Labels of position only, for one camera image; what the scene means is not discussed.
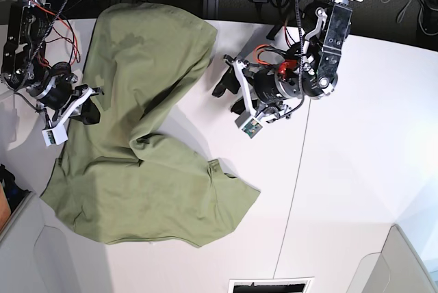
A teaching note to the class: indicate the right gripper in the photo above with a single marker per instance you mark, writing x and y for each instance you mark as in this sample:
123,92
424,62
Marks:
55,90

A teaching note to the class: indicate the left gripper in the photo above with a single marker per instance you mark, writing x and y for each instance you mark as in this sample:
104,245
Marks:
263,88

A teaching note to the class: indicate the green t-shirt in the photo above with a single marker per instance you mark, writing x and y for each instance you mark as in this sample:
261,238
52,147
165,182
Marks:
121,180

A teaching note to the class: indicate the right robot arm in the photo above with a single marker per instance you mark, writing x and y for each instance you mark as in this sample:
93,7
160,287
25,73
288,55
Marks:
25,66

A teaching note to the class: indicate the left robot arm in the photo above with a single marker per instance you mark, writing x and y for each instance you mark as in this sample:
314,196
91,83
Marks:
313,33

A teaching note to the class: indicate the white table vent grille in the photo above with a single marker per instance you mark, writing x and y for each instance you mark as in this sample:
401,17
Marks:
288,285

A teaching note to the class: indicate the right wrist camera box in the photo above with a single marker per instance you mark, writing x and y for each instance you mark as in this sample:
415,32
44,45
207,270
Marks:
55,136

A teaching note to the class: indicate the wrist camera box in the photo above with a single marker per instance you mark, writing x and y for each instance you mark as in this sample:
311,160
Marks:
55,136
248,124

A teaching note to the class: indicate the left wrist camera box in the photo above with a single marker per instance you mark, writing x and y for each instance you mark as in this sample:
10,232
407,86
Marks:
248,124

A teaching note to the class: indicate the metal table leg post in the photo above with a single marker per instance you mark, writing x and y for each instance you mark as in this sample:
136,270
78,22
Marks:
210,9

